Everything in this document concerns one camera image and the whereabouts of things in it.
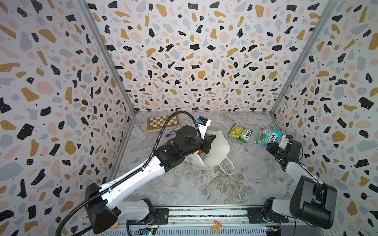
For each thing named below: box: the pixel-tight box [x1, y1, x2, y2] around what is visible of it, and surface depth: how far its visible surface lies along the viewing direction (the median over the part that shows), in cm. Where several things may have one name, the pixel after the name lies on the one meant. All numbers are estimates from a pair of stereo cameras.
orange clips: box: [210, 220, 223, 235], surface depth 72 cm
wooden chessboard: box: [146, 114, 181, 133], surface depth 112 cm
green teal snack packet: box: [254, 126, 284, 148], surface depth 92 cm
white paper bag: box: [184, 131, 230, 169], surface depth 84 cm
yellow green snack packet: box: [228, 123, 253, 144], surface depth 107 cm
